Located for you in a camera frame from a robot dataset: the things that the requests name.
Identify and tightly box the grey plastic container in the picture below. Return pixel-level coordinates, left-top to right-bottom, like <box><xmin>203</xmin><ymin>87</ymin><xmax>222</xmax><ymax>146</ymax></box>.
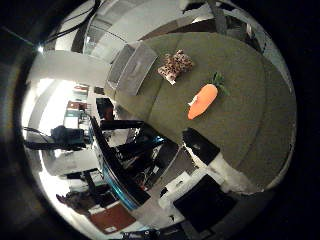
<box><xmin>106</xmin><ymin>41</ymin><xmax>158</xmax><ymax>97</ymax></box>

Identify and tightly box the leopard print plush toy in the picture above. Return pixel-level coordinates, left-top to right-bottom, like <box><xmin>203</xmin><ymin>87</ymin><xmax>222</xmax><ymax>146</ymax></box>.
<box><xmin>157</xmin><ymin>49</ymin><xmax>195</xmax><ymax>86</ymax></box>

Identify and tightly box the black chair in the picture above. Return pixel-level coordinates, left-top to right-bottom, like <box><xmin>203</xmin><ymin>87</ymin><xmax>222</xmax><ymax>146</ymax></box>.
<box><xmin>95</xmin><ymin>97</ymin><xmax>116</xmax><ymax>122</ymax></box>

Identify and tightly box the standing person in dark clothes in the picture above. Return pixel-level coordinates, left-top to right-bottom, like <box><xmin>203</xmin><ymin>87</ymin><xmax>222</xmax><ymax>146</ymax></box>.
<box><xmin>23</xmin><ymin>124</ymin><xmax>88</xmax><ymax>152</ymax></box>

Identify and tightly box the black cable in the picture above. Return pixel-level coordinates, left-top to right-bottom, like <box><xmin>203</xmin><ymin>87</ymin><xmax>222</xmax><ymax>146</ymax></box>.
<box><xmin>42</xmin><ymin>0</ymin><xmax>102</xmax><ymax>46</ymax></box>

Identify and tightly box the black metal equipment rack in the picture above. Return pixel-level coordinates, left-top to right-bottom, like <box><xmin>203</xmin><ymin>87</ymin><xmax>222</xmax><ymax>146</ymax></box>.
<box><xmin>89</xmin><ymin>115</ymin><xmax>169</xmax><ymax>212</ymax></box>

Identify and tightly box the orange plush carrot toy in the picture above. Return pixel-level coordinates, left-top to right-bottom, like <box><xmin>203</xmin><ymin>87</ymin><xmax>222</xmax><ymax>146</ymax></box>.
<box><xmin>186</xmin><ymin>72</ymin><xmax>228</xmax><ymax>121</ymax></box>

